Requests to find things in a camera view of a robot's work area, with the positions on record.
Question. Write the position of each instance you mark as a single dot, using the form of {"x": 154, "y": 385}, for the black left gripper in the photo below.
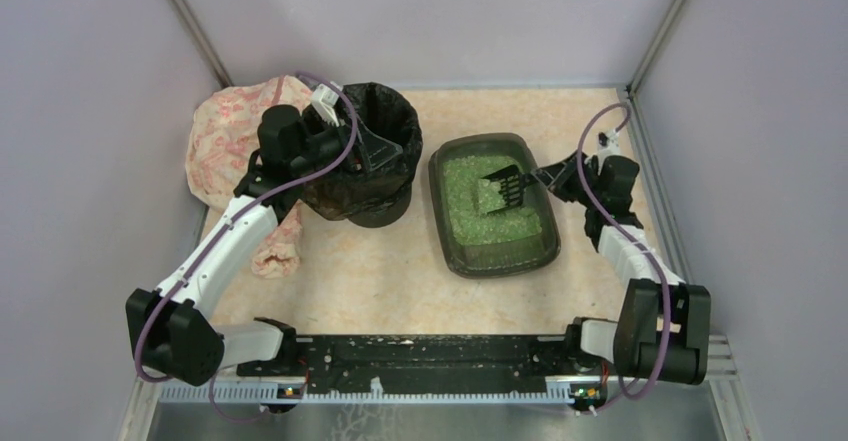
{"x": 348, "y": 142}

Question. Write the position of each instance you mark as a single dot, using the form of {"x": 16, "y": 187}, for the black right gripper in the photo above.
{"x": 568, "y": 177}

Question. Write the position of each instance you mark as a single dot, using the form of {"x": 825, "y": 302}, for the black litter scoop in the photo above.
{"x": 503, "y": 190}

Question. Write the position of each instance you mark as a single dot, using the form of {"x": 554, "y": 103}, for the black bag lined bin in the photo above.
{"x": 373, "y": 188}

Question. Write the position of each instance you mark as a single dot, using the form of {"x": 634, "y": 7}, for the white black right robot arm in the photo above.
{"x": 662, "y": 332}

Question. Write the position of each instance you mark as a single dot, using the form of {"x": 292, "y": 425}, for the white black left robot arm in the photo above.
{"x": 169, "y": 326}

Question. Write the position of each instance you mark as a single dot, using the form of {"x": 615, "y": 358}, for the dark grey litter box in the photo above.
{"x": 503, "y": 259}

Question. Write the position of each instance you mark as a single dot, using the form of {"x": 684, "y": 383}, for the green cat litter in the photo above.
{"x": 477, "y": 214}

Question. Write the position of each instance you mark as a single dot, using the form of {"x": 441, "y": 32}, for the pink patterned cloth bag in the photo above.
{"x": 222, "y": 138}

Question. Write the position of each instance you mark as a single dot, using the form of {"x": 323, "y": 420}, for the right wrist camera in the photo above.
{"x": 608, "y": 144}

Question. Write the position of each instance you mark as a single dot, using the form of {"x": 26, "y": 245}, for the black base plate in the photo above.
{"x": 421, "y": 365}

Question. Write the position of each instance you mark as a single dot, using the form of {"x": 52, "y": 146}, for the aluminium rail frame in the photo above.
{"x": 279, "y": 394}

